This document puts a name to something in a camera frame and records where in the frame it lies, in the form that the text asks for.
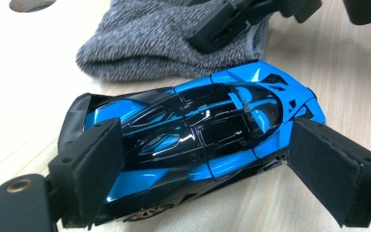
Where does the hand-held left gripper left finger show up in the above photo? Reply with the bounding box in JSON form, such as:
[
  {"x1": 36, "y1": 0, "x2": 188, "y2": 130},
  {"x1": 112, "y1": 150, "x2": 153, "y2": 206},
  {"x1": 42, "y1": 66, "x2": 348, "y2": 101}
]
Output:
[{"x1": 47, "y1": 117, "x2": 127, "y2": 230}]

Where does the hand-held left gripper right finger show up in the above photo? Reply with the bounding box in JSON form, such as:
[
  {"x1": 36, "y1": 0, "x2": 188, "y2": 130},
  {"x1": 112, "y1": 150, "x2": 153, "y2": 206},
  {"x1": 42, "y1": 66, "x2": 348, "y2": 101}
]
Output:
[{"x1": 285, "y1": 116, "x2": 371, "y2": 228}]

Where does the grey cloth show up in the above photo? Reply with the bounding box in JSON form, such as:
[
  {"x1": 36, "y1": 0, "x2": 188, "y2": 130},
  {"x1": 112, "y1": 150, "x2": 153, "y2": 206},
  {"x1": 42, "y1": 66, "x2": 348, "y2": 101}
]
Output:
[{"x1": 74, "y1": 0, "x2": 272, "y2": 82}]

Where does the blue toy car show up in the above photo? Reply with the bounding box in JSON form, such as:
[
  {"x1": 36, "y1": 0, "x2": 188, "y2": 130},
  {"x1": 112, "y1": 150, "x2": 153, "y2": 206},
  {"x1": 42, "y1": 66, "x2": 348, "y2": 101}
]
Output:
[{"x1": 56, "y1": 59, "x2": 328, "y2": 224}]

